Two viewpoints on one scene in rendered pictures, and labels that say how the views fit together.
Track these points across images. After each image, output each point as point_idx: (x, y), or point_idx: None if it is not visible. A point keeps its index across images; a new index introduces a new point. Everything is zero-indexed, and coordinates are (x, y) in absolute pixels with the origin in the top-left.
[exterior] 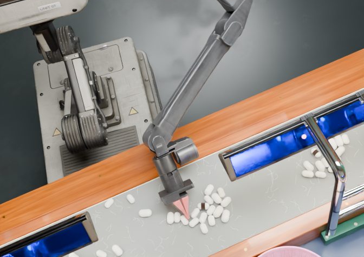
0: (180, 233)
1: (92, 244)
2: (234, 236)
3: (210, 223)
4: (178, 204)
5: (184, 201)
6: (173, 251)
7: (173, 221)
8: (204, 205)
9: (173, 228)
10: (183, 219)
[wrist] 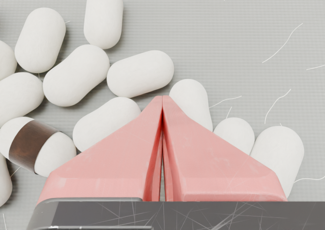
0: (241, 61)
1: None
2: None
3: (47, 13)
4: (214, 154)
5: (120, 157)
6: None
7: (258, 136)
8: (20, 136)
9: (266, 107)
10: (197, 109)
